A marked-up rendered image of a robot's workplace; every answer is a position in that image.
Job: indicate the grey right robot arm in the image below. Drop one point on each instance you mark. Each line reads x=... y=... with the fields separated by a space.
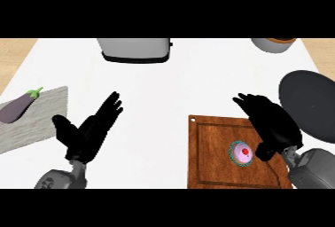
x=311 y=170

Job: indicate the dark grey pan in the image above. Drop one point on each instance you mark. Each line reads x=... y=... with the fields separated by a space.
x=309 y=103

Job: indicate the pink cupcake with cherry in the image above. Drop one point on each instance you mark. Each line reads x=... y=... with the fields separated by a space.
x=241 y=152

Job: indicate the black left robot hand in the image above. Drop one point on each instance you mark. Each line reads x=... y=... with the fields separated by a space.
x=89 y=133

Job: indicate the purple eggplant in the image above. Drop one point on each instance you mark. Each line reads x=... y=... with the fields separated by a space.
x=17 y=108

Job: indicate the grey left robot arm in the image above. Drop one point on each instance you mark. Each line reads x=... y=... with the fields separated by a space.
x=66 y=177

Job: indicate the grey pot with brown rim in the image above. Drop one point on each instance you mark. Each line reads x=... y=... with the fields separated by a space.
x=274 y=45

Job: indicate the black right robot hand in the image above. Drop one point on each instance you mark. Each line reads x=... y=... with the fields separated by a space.
x=272 y=127

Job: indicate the brown wooden cutting board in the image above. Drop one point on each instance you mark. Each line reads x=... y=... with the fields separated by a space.
x=213 y=153

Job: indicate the grey toaster appliance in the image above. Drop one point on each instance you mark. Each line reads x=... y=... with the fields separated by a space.
x=135 y=49

